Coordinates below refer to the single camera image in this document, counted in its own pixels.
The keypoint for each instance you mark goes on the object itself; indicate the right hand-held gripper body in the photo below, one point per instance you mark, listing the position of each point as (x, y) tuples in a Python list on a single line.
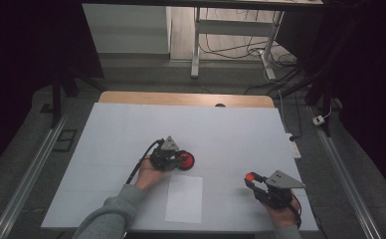
[(279, 191)]

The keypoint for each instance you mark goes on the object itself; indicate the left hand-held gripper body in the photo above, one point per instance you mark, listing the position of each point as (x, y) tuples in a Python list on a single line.
[(162, 157)]

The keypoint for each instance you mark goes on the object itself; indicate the round red ink pad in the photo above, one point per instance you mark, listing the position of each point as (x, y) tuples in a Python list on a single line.
[(189, 162)]

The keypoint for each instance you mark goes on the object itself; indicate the person's left hand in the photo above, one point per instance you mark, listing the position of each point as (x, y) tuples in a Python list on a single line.
[(149, 177)]

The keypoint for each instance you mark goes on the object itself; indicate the person's right hand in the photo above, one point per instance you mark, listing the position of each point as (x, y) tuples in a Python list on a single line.
[(282, 217)]

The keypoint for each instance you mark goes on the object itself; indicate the white paper sheet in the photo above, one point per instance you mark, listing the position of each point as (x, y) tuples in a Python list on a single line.
[(184, 199)]

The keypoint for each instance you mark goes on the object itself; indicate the large white board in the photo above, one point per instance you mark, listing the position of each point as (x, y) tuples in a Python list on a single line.
[(214, 132)]

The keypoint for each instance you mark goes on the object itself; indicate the white power strip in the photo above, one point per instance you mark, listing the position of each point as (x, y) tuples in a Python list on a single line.
[(293, 147)]

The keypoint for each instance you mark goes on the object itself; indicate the small white adapter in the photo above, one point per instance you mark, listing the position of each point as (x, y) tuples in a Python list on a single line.
[(318, 120)]

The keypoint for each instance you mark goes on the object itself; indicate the black floor plate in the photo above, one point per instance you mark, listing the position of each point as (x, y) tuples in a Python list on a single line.
[(65, 140)]

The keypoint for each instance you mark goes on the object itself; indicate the black tripod stand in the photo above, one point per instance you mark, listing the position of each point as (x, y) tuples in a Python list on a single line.
[(56, 96), (327, 89)]

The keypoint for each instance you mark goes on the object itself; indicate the white cabinet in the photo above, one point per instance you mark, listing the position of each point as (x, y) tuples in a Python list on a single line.
[(128, 30)]

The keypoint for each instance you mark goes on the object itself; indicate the aluminium floor rail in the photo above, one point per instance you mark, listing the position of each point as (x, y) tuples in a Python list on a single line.
[(343, 176), (28, 179)]

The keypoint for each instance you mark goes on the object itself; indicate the white desk frame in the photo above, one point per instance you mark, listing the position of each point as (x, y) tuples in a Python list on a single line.
[(234, 28)]

